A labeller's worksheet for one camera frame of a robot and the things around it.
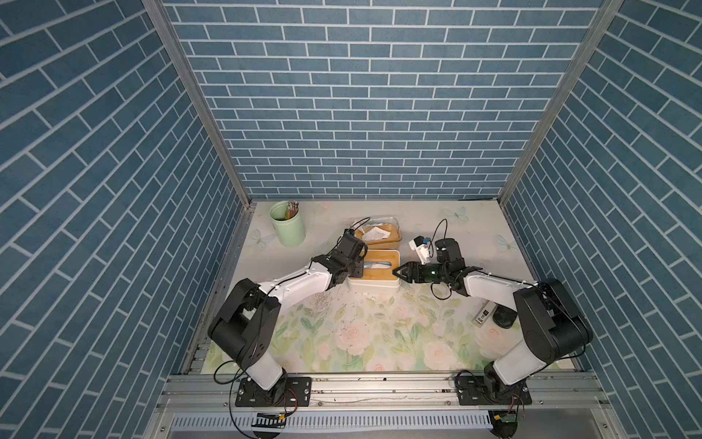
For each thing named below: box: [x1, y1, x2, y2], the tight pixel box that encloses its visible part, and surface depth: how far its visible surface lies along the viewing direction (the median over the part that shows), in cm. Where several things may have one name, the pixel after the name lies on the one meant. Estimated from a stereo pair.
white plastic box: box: [346, 277, 402, 295], surface depth 91 cm
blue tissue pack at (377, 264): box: [363, 261, 393, 269], surface depth 93 cm
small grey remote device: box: [471, 300, 498, 328], surface depth 86 cm
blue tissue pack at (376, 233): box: [362, 225, 392, 241], surface depth 100 cm
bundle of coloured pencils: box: [286, 199, 299, 220], surface depth 98 cm
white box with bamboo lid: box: [347, 249, 402, 295], surface depth 91 cm
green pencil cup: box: [268, 200, 306, 248], surface depth 101 cm
